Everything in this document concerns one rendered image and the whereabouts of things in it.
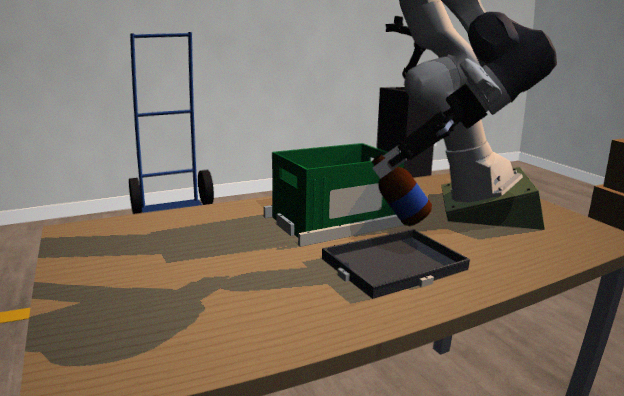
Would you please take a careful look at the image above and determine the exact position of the brown bottle with blue label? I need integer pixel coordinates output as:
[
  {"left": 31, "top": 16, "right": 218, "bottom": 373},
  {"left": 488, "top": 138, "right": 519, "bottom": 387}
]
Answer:
[{"left": 378, "top": 167, "right": 432, "bottom": 226}]

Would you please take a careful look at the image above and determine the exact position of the green plastic crate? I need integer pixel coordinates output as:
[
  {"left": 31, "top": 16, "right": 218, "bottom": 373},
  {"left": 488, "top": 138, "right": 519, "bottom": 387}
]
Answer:
[{"left": 272, "top": 143, "right": 396, "bottom": 237}]

